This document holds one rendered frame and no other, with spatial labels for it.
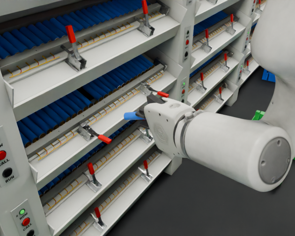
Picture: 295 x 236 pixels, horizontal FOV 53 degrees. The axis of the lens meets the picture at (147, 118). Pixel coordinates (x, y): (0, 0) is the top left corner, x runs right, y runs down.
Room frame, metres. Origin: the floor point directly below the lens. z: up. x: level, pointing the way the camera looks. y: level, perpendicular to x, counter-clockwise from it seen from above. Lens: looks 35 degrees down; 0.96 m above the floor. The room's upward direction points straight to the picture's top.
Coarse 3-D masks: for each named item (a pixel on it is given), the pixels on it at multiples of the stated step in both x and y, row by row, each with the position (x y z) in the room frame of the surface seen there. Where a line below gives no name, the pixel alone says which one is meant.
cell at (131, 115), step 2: (126, 112) 0.57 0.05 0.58; (128, 112) 0.56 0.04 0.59; (130, 112) 0.56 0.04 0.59; (132, 112) 0.56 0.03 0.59; (134, 112) 0.55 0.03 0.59; (124, 114) 0.56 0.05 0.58; (126, 114) 0.56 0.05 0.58; (128, 114) 0.56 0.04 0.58; (130, 114) 0.55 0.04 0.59; (132, 114) 0.55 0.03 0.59; (134, 114) 0.55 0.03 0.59; (124, 116) 0.56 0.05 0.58; (126, 116) 0.56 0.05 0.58; (128, 116) 0.55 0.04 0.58; (130, 116) 0.55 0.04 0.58; (132, 116) 0.55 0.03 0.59; (134, 116) 0.54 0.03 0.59; (136, 116) 0.54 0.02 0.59; (124, 118) 0.56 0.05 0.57; (126, 118) 0.55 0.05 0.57; (128, 118) 0.55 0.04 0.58; (130, 118) 0.55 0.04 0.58; (132, 118) 0.55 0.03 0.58; (134, 118) 0.54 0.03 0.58; (136, 118) 0.54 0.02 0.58; (138, 118) 0.54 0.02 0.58; (140, 118) 0.54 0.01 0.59; (142, 118) 0.53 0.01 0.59
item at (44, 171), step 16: (176, 64) 0.94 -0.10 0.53; (160, 80) 0.90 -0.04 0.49; (176, 80) 0.94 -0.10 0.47; (128, 96) 0.78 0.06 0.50; (144, 96) 0.80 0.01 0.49; (160, 96) 0.88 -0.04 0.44; (112, 112) 0.70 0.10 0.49; (96, 128) 0.63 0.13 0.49; (112, 128) 0.66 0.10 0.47; (64, 144) 0.56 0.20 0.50; (80, 144) 0.57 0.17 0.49; (96, 144) 0.61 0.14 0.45; (48, 160) 0.51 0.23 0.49; (64, 160) 0.52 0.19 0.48; (48, 176) 0.47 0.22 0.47
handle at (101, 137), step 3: (90, 132) 0.59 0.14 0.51; (93, 132) 0.59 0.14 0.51; (96, 135) 0.58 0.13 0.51; (99, 135) 0.58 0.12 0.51; (102, 135) 0.58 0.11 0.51; (99, 138) 0.57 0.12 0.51; (102, 138) 0.57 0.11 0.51; (105, 138) 0.57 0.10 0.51; (108, 138) 0.57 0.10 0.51; (105, 141) 0.56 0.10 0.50; (108, 141) 0.55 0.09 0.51; (111, 141) 0.56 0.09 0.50
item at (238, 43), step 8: (240, 0) 1.54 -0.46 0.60; (248, 0) 1.52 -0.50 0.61; (256, 0) 1.59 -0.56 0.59; (240, 8) 1.54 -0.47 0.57; (248, 8) 1.52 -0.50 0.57; (248, 16) 1.52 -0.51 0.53; (248, 24) 1.54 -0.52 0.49; (240, 40) 1.52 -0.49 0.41; (248, 40) 1.59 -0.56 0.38; (240, 48) 1.52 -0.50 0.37; (240, 64) 1.54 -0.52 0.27; (232, 72) 1.53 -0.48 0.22; (232, 80) 1.53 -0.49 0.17; (240, 80) 1.59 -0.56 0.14; (232, 96) 1.52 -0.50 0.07; (232, 104) 1.53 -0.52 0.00
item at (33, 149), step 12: (156, 72) 0.91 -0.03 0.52; (132, 84) 0.81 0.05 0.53; (108, 96) 0.73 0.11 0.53; (120, 96) 0.75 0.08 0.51; (96, 108) 0.67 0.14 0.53; (72, 120) 0.61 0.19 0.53; (84, 120) 0.63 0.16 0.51; (96, 120) 0.65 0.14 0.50; (60, 132) 0.57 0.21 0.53; (72, 132) 0.59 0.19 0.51; (36, 144) 0.52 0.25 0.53; (48, 144) 0.54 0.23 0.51; (60, 144) 0.55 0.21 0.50
